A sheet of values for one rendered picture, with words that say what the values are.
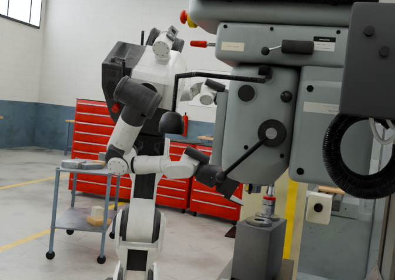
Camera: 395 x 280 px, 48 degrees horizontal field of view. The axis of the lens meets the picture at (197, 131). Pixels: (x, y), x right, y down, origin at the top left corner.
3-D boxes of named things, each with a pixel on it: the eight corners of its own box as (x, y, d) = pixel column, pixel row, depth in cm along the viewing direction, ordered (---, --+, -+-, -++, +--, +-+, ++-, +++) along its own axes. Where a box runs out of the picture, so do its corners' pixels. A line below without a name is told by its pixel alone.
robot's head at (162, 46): (150, 60, 164) (152, 39, 158) (157, 49, 172) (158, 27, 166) (168, 64, 163) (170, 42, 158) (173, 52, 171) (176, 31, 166)
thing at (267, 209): (273, 217, 157) (275, 200, 157) (260, 215, 159) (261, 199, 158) (274, 215, 162) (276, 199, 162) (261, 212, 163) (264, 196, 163)
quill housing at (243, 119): (213, 180, 117) (226, 60, 115) (230, 172, 137) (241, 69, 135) (285, 192, 112) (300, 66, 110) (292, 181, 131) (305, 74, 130)
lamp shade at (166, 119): (155, 130, 126) (157, 109, 126) (179, 133, 129) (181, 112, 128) (161, 133, 119) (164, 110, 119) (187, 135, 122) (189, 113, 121)
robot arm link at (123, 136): (95, 165, 165) (114, 120, 154) (108, 147, 176) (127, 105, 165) (122, 179, 166) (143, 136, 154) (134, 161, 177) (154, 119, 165)
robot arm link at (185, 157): (200, 188, 162) (172, 174, 162) (206, 172, 171) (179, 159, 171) (213, 166, 156) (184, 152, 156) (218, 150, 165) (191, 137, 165)
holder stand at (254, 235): (230, 277, 150) (236, 219, 149) (250, 260, 170) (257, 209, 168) (264, 286, 144) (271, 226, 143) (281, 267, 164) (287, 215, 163)
